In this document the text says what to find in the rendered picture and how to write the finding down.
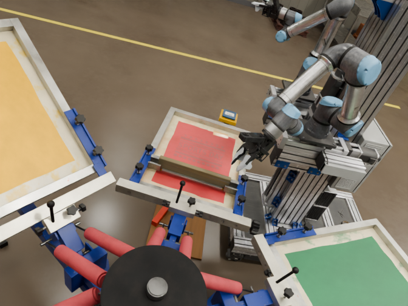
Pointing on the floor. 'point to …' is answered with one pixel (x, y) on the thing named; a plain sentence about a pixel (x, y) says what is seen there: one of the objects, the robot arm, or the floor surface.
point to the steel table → (363, 8)
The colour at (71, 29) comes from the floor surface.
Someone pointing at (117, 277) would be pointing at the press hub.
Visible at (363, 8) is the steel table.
